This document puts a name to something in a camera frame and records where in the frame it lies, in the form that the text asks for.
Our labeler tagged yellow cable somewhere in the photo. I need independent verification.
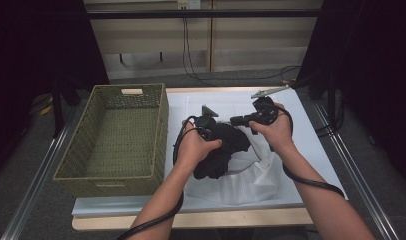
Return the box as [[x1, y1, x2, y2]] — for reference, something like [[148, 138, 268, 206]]
[[40, 95, 54, 116]]

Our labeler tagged person's right hand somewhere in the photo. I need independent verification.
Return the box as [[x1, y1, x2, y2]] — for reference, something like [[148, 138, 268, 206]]
[[249, 103, 294, 151]]

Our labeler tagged white mesh laundry bag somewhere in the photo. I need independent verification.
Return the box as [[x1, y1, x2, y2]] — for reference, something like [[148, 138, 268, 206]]
[[183, 94, 281, 206]]

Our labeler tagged black floor cable bundle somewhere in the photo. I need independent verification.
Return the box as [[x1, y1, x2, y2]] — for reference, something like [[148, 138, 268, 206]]
[[315, 96, 346, 138]]

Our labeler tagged black garment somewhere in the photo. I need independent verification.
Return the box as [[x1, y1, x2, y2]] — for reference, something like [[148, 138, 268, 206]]
[[192, 122, 252, 180]]

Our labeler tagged black curtain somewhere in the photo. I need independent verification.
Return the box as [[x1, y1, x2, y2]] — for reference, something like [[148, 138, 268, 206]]
[[292, 0, 406, 188], [0, 0, 110, 188]]

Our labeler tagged black wall cable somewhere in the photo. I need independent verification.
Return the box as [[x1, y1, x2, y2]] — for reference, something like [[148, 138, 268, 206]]
[[181, 18, 219, 88], [185, 18, 303, 82]]

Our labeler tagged white wall socket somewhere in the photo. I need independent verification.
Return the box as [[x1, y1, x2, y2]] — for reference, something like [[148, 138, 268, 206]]
[[177, 0, 201, 10]]

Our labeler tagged green woven basket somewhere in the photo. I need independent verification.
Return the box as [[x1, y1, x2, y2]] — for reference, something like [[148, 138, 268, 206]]
[[53, 83, 170, 198]]

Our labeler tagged right hand-held gripper cable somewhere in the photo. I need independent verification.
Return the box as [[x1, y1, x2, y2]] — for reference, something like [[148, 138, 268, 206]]
[[277, 105, 346, 198]]

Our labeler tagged person's left hand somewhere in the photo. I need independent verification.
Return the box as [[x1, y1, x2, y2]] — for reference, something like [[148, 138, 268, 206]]
[[176, 121, 223, 171]]

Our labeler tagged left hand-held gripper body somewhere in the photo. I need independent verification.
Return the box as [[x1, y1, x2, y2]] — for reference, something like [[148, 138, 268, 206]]
[[193, 104, 219, 141]]

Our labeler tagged black metal stand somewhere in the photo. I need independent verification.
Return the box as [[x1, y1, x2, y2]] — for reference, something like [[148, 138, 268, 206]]
[[326, 71, 337, 126], [50, 78, 64, 139]]

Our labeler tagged black horizontal bar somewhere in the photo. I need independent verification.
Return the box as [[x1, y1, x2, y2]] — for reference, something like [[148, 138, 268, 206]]
[[85, 9, 322, 20]]

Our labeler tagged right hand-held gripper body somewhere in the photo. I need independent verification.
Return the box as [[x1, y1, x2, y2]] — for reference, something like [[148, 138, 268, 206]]
[[250, 85, 291, 126]]

